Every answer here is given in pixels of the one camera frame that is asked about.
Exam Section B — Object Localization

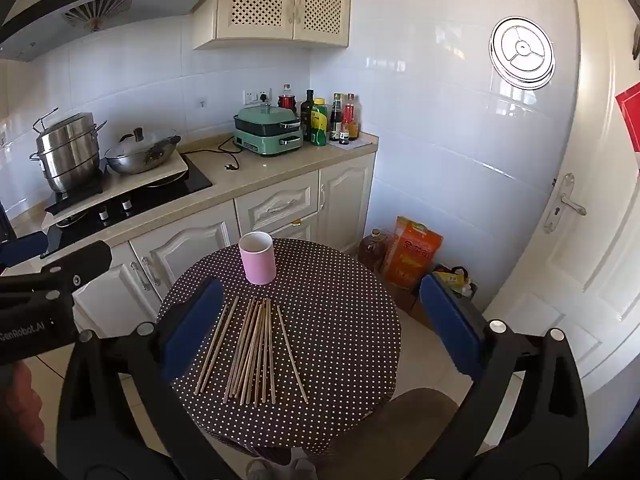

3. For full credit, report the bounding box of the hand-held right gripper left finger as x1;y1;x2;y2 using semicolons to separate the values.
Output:
56;277;226;480

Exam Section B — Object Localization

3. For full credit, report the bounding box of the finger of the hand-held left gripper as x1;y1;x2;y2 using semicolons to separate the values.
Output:
0;232;49;273
0;240;114;311

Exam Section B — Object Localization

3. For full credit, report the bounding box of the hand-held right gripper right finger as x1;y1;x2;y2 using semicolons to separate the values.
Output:
410;274;588;480

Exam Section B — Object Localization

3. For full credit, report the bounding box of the pile of wooden chopsticks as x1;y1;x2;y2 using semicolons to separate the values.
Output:
194;296;310;407

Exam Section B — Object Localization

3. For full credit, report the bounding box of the pink cup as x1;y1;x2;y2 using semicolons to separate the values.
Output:
238;232;277;286

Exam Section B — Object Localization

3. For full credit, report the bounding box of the person's left hand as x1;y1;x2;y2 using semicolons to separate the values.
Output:
0;362;46;461

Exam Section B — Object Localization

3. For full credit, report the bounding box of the cardboard box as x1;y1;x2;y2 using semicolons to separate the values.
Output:
385;280;436;331

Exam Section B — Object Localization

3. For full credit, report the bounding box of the orange rice bag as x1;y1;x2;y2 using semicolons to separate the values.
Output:
382;216;444;291

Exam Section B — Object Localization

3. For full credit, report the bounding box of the cooking oil jug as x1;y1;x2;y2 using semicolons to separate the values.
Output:
357;228;396;276

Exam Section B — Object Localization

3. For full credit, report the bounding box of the stainless steel steamer pot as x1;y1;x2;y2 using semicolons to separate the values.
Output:
30;107;108;195

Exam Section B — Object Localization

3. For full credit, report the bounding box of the black glass cooktop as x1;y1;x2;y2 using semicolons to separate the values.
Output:
40;160;213;260

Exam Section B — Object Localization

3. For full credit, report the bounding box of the beige board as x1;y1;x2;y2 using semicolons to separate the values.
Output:
41;154;190;223

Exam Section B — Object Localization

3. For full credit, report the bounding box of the steel wok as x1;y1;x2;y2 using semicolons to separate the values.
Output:
104;127;182;176

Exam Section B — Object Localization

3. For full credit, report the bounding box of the brown cushioned stool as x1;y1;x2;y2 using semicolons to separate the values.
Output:
315;387;463;480

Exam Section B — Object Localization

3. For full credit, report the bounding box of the wok lid with black knob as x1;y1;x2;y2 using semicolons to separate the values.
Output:
106;128;173;161

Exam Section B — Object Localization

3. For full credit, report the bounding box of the white door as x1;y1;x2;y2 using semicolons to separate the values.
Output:
482;0;640;426

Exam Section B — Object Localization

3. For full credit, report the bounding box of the cream kitchen base cabinet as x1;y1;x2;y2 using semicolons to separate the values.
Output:
0;132;379;361

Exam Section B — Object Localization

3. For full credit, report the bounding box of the white paper sheet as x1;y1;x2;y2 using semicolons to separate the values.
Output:
327;136;373;152

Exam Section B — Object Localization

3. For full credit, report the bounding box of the green electric grill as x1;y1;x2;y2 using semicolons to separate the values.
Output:
233;102;304;158

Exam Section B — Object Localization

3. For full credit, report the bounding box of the red sauce bottle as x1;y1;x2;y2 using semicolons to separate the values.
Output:
344;93;360;141

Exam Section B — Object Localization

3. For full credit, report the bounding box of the soy sauce bottle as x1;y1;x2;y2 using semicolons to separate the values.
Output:
329;93;345;142

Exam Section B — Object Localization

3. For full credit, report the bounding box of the yellow-green bottle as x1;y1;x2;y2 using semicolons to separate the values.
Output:
310;98;328;147

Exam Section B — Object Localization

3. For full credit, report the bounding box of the dark oil bottle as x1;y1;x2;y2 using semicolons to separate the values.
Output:
300;89;316;142

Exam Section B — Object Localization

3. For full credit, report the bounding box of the red paper decoration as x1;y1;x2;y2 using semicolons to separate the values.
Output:
615;80;640;153

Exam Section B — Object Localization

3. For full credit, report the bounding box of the round metal steamer rack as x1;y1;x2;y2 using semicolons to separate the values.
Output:
488;16;557;91

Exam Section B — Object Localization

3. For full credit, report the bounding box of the metal door handle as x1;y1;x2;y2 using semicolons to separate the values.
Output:
543;172;587;234

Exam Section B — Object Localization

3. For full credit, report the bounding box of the black power cable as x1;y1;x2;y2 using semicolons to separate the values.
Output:
217;137;251;172

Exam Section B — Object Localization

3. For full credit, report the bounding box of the cream lattice wall cabinet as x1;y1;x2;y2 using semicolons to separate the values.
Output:
192;0;371;52

